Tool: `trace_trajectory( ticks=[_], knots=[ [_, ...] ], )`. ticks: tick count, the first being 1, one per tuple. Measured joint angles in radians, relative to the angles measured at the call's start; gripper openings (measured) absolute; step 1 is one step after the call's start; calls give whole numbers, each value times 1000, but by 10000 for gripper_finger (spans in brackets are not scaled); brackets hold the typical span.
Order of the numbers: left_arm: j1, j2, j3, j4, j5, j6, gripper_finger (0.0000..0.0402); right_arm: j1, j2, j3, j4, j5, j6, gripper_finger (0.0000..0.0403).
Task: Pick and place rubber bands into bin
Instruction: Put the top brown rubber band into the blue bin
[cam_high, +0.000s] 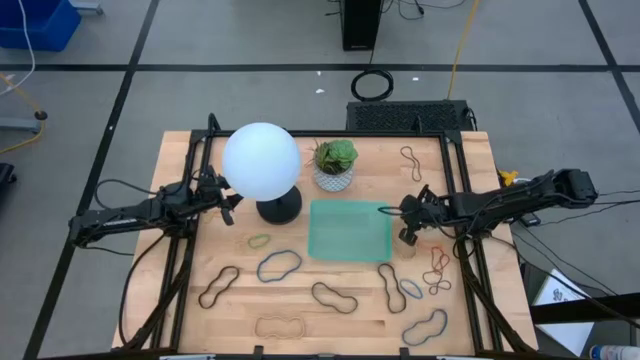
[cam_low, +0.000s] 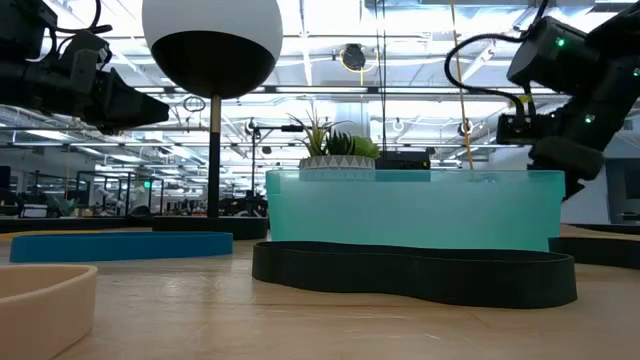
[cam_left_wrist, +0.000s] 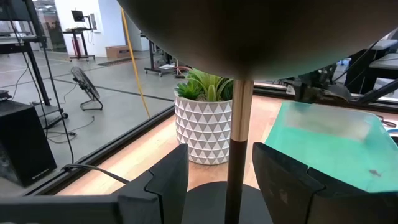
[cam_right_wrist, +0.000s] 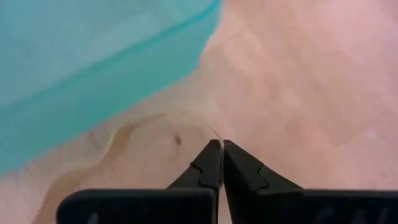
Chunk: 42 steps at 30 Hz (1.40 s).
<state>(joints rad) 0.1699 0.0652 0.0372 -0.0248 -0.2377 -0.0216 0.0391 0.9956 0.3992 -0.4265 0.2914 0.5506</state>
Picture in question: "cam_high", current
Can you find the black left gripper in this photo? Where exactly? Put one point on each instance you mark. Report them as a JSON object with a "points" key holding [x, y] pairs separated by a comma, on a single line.
{"points": [[212, 197]]}

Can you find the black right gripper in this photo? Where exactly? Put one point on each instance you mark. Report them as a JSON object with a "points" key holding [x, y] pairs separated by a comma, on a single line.
{"points": [[432, 210]]}

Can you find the small green rubber band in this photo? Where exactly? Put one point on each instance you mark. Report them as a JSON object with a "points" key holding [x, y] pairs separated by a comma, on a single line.
{"points": [[249, 242]]}

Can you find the white globe lamp black base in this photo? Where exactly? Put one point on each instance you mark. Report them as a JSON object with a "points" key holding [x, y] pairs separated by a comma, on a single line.
{"points": [[260, 160]]}

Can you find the teal translucent plastic bin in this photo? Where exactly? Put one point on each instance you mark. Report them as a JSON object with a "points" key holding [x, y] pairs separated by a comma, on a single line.
{"points": [[350, 230]]}

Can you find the black wide rubber band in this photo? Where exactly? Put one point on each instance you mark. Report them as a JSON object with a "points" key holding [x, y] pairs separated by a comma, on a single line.
{"points": [[312, 291], [199, 301], [379, 272]]}

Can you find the small blue rubber band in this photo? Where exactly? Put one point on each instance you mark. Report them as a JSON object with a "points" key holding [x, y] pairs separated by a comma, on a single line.
{"points": [[400, 285]]}

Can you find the blue wide rubber band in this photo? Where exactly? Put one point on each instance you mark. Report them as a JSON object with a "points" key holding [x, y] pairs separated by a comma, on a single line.
{"points": [[258, 272], [403, 338]]}

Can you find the tan wide rubber band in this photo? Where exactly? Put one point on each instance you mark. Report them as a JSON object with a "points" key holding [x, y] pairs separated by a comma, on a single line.
{"points": [[255, 327]]}

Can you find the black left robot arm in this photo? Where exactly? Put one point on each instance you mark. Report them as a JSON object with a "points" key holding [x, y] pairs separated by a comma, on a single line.
{"points": [[115, 217]]}

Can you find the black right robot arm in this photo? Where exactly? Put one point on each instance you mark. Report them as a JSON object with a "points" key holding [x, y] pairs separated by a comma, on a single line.
{"points": [[500, 202]]}

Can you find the thin yellow rubber band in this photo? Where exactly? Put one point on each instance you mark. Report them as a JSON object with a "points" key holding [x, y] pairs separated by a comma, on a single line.
{"points": [[212, 219]]}

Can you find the blue plastic storage bin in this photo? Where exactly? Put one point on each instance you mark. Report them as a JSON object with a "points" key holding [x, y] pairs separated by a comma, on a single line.
{"points": [[35, 22]]}

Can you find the succulent plant in patterned pot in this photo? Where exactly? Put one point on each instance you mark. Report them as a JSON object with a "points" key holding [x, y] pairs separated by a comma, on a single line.
{"points": [[334, 157]]}

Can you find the black vented equipment box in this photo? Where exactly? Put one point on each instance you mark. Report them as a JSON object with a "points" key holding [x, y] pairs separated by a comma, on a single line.
{"points": [[407, 116]]}

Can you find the yellow plastic clamp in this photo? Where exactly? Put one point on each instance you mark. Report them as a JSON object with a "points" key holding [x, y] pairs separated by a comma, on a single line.
{"points": [[508, 177]]}

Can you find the black power adapter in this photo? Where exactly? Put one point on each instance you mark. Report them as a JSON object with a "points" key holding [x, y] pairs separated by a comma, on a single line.
{"points": [[530, 219]]}

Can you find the white printed paper box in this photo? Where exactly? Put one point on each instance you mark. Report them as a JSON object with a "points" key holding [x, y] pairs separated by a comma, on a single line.
{"points": [[562, 315]]}

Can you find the black metal beam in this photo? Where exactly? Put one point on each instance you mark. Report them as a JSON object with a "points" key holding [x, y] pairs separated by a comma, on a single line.
{"points": [[585, 308]]}

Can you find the black computer tower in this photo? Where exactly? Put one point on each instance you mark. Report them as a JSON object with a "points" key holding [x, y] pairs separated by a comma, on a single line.
{"points": [[360, 25]]}

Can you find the grey metal stand leg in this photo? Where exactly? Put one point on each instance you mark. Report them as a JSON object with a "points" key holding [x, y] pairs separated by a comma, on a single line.
{"points": [[20, 125]]}

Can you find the black chair base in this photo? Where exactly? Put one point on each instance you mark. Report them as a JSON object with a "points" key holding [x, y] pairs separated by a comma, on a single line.
{"points": [[5, 177]]}

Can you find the white spray bottle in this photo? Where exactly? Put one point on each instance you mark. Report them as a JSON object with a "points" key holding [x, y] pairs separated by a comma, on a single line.
{"points": [[617, 353]]}

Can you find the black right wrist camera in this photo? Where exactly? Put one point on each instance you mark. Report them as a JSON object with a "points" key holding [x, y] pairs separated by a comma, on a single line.
{"points": [[426, 192]]}

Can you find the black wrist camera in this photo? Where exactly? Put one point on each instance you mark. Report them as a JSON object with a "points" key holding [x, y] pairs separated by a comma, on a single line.
{"points": [[426, 192], [212, 176]]}

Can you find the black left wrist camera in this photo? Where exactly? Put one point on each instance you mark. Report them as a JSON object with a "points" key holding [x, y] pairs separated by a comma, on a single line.
{"points": [[212, 176]]}

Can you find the black aluminium table frame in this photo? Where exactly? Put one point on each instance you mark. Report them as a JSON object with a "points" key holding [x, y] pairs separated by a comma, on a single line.
{"points": [[320, 133]]}

